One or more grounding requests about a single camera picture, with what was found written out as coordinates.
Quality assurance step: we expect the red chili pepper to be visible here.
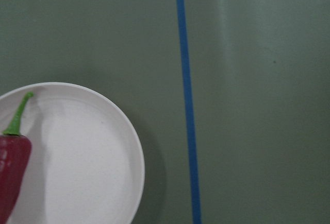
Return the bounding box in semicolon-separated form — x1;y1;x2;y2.
1;92;34;223

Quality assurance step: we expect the pink plate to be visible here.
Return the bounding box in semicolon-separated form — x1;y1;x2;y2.
1;82;145;223

